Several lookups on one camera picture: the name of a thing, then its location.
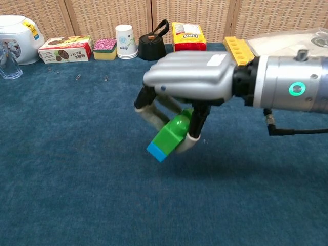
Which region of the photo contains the blue table cloth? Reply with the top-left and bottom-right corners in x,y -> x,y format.
0,43 -> 328,246

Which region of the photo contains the green toy brick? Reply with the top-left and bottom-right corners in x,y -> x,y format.
151,107 -> 195,156

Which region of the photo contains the chocolate cookie box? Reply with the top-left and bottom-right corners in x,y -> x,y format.
37,35 -> 95,64

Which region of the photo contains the yellow tray with holes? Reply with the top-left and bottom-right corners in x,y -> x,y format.
222,36 -> 256,67

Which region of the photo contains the white plastic jar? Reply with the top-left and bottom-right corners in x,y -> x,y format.
0,15 -> 46,65

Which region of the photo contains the pink patterned yellow sponge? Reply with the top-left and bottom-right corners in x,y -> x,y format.
93,37 -> 118,61

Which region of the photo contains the blue toy brick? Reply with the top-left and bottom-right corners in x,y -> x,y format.
146,142 -> 170,163

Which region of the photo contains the white paper cup stack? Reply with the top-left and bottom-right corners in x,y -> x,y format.
115,24 -> 139,60

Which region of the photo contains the clear glass cup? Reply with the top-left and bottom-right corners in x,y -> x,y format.
0,39 -> 24,80

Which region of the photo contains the black lid with strap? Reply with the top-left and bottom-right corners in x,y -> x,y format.
138,19 -> 170,62

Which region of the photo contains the woven folding screen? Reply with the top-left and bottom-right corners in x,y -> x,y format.
0,0 -> 328,45

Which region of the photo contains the yellow red snack bag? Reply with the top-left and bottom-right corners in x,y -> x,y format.
171,22 -> 207,53

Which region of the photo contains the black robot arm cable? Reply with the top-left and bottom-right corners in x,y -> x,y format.
263,108 -> 328,136

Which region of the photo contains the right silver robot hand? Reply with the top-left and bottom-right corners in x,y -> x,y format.
134,50 -> 258,154

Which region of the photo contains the clear bag with white papers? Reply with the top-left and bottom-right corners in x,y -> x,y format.
245,27 -> 328,60

